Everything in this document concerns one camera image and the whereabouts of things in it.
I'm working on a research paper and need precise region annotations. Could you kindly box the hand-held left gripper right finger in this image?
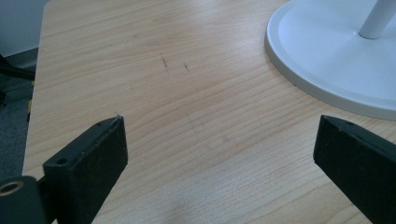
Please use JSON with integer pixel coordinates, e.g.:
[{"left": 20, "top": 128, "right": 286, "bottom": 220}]
[{"left": 313, "top": 114, "right": 396, "bottom": 224}]

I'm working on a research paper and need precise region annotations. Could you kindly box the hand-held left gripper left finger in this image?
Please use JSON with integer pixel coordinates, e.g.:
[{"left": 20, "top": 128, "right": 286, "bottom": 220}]
[{"left": 42, "top": 115, "right": 129, "bottom": 224}]

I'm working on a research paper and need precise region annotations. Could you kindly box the white round lamp stand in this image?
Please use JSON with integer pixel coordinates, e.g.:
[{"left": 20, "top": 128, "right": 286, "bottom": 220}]
[{"left": 264, "top": 0, "right": 396, "bottom": 121}]

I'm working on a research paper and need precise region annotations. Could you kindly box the black bar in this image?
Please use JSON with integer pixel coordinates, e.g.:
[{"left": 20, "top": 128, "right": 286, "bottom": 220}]
[{"left": 0, "top": 53, "right": 35, "bottom": 82}]

